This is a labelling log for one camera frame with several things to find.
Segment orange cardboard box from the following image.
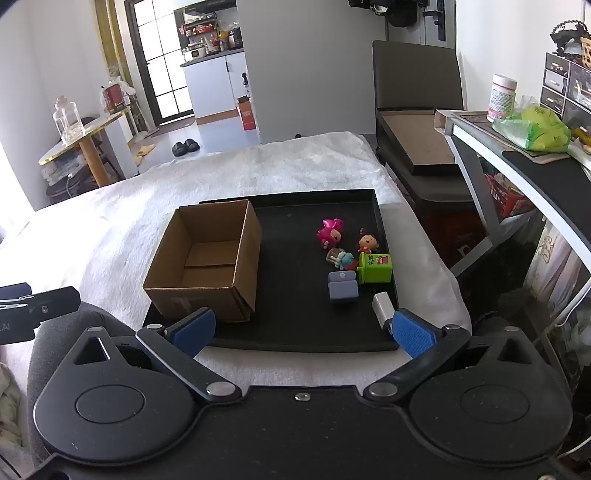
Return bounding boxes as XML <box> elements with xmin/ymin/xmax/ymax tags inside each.
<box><xmin>236</xmin><ymin>95</ymin><xmax>259</xmax><ymax>133</ymax></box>

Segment red canister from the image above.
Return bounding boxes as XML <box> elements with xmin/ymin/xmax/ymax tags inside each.
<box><xmin>102</xmin><ymin>79</ymin><xmax>128</xmax><ymax>114</ymax></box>

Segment dark hanging clothes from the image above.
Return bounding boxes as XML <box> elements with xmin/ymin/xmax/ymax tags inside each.
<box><xmin>348</xmin><ymin>0</ymin><xmax>430</xmax><ymax>27</ymax></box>

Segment yellow curtain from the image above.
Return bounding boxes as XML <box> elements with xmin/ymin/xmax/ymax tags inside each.
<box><xmin>95</xmin><ymin>0</ymin><xmax>135</xmax><ymax>89</ymax></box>

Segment grey drawer organizer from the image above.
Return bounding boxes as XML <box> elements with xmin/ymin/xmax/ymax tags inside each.
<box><xmin>540</xmin><ymin>52</ymin><xmax>591</xmax><ymax>133</ymax></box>

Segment green plastic bag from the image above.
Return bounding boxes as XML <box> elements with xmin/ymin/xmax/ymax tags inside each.
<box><xmin>492</xmin><ymin>97</ymin><xmax>573</xmax><ymax>153</ymax></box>

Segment grey cube toy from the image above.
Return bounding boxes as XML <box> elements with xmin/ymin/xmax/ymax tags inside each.
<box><xmin>328</xmin><ymin>271</ymin><xmax>361</xmax><ymax>304</ymax></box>

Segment round gold-edged table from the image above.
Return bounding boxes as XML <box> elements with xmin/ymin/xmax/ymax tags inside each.
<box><xmin>38</xmin><ymin>108</ymin><xmax>134</xmax><ymax>188</ymax></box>

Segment black box lid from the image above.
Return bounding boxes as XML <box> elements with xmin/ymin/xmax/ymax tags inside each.
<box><xmin>378</xmin><ymin>107</ymin><xmax>463</xmax><ymax>176</ymax></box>

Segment dark bag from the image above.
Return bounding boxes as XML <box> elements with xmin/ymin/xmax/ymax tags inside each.
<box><xmin>46</xmin><ymin>172</ymin><xmax>100</xmax><ymax>204</ymax></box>

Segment kitchen rack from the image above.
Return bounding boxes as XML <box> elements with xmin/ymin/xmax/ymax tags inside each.
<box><xmin>178</xmin><ymin>7</ymin><xmax>219</xmax><ymax>48</ymax></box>

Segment clear glass jar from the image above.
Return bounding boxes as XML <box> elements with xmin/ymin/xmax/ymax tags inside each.
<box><xmin>53</xmin><ymin>95</ymin><xmax>85</xmax><ymax>144</ymax></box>

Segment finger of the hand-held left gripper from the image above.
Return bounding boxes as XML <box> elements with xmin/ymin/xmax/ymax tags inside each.
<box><xmin>0</xmin><ymin>283</ymin><xmax>33</xmax><ymax>304</ymax></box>
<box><xmin>0</xmin><ymin>286</ymin><xmax>82</xmax><ymax>328</ymax></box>

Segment small teal figurine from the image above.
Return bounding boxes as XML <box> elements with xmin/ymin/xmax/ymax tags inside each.
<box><xmin>325</xmin><ymin>248</ymin><xmax>360</xmax><ymax>271</ymax></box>

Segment white framed desk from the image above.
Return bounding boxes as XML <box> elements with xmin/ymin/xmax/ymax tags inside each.
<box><xmin>434</xmin><ymin>108</ymin><xmax>591</xmax><ymax>297</ymax></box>

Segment red dress doll figurine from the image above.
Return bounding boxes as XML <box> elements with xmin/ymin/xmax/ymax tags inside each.
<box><xmin>358</xmin><ymin>227</ymin><xmax>382</xmax><ymax>255</ymax></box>

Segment white jar pink lid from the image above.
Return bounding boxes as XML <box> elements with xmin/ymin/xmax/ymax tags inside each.
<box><xmin>487</xmin><ymin>74</ymin><xmax>518</xmax><ymax>123</ymax></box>

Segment white kitchen cabinet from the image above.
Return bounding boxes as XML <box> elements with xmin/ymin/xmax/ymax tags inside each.
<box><xmin>180</xmin><ymin>48</ymin><xmax>248</xmax><ymax>123</ymax></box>

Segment black framed glass door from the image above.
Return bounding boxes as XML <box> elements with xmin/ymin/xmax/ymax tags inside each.
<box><xmin>122</xmin><ymin>0</ymin><xmax>195</xmax><ymax>121</ymax></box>

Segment dark metal ornament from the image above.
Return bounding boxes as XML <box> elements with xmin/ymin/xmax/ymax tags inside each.
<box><xmin>549</xmin><ymin>18</ymin><xmax>591</xmax><ymax>59</ymax></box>

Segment pink figurine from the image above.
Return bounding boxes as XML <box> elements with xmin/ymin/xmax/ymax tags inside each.
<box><xmin>317</xmin><ymin>218</ymin><xmax>345</xmax><ymax>250</ymax></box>

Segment dark grey chair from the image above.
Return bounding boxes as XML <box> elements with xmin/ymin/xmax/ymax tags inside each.
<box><xmin>372</xmin><ymin>40</ymin><xmax>491</xmax><ymax>271</ymax></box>

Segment red basket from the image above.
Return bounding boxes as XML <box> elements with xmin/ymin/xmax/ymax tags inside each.
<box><xmin>485</xmin><ymin>173</ymin><xmax>537</xmax><ymax>218</ymax></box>

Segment black tray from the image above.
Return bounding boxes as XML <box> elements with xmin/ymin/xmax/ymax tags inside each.
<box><xmin>143</xmin><ymin>188</ymin><xmax>400</xmax><ymax>354</ymax></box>

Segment black door handle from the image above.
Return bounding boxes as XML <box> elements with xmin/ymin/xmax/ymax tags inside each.
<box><xmin>424</xmin><ymin>0</ymin><xmax>447</xmax><ymax>40</ymax></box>

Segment brown cardboard box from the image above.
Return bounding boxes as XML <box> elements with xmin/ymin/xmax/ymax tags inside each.
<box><xmin>143</xmin><ymin>199</ymin><xmax>263</xmax><ymax>323</ymax></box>

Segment white charger plug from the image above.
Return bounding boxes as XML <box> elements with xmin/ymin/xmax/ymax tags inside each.
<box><xmin>372</xmin><ymin>292</ymin><xmax>398</xmax><ymax>333</ymax></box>

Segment clear storage box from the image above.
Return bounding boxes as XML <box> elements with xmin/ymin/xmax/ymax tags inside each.
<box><xmin>41</xmin><ymin>152</ymin><xmax>89</xmax><ymax>186</ymax></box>

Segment printed poster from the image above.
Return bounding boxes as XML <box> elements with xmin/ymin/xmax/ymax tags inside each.
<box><xmin>524</xmin><ymin>222</ymin><xmax>591</xmax><ymax>315</ymax></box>

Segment green hexagonal toy bin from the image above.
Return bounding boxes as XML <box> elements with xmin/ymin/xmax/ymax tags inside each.
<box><xmin>358</xmin><ymin>252</ymin><xmax>393</xmax><ymax>286</ymax></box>

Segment patterned cloth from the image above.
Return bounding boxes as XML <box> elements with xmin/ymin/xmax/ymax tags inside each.
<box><xmin>0</xmin><ymin>364</ymin><xmax>25</xmax><ymax>462</ymax></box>

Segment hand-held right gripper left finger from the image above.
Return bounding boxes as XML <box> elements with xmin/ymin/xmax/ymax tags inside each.
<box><xmin>62</xmin><ymin>307</ymin><xmax>243</xmax><ymax>405</ymax></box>

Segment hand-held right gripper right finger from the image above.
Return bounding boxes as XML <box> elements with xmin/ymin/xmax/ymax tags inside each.
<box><xmin>364</xmin><ymin>308</ymin><xmax>552</xmax><ymax>403</ymax></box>

